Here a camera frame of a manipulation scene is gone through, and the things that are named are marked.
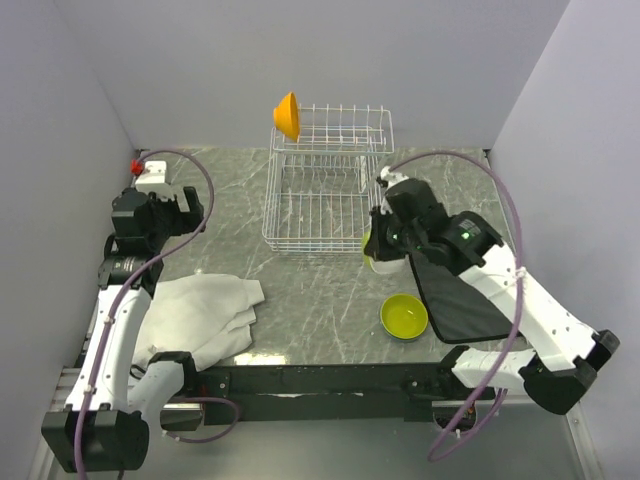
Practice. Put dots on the dark grey drying mat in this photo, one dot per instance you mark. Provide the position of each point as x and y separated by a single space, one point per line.
458 313

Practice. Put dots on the aluminium left side rail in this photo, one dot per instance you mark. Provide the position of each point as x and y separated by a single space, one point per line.
117 267

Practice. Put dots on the orange bowl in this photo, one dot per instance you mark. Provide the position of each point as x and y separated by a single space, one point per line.
286 117

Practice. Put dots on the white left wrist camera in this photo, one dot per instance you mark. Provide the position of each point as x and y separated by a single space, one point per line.
151 177

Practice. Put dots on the white square bowl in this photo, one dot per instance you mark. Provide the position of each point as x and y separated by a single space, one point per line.
378 266

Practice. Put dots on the white cloth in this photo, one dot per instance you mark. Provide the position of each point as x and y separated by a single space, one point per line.
206 315

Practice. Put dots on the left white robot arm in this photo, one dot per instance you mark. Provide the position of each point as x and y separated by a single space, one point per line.
105 423

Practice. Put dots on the lime green bowl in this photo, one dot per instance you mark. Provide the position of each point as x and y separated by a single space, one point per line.
403 312

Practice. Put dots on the white wire dish rack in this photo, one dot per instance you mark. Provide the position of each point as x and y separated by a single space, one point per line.
321 187

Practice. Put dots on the blue bottom stacked bowl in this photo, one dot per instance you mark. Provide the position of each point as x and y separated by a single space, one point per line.
403 336

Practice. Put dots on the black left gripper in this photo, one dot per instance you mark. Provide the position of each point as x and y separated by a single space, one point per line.
185 222

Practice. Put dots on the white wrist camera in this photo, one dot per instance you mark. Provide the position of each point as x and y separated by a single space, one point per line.
151 177
388 178

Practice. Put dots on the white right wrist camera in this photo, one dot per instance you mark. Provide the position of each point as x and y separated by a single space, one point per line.
388 178

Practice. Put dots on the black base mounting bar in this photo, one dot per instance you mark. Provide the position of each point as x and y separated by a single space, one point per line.
331 392

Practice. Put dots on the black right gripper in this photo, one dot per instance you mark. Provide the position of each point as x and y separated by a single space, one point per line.
376 245

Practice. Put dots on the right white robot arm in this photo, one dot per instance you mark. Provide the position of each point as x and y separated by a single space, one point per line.
564 354

